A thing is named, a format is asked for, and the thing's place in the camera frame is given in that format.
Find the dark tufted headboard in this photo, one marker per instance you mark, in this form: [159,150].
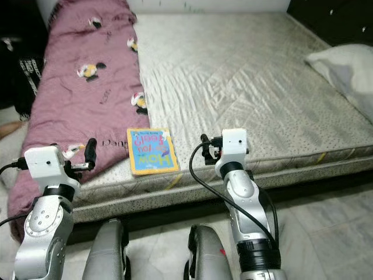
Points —
[332,20]

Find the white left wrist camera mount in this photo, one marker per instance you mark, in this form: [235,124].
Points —
[44,166]

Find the silver right robot leg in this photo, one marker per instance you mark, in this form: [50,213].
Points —
[210,256]

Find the black bag white print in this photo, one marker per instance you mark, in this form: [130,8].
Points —
[29,76]

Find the dark bed base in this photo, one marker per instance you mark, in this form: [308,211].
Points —
[332,179]

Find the purple cartoon print blanket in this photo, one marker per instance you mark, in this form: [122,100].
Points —
[76,105]

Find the silver left robot leg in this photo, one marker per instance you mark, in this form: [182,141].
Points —
[105,256]

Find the silver robot leg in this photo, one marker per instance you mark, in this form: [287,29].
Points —
[210,256]
[105,256]

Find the grey quilted mattress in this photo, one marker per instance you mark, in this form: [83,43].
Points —
[233,87]

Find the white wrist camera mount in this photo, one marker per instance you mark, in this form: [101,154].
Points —
[233,144]
[44,166]

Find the blue yellow children's book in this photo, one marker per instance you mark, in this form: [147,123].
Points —
[152,151]

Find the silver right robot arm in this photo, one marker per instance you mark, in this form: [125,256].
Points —
[242,198]

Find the white printed pillow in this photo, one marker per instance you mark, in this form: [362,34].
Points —
[344,70]

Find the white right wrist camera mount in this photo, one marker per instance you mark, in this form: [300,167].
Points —
[233,144]

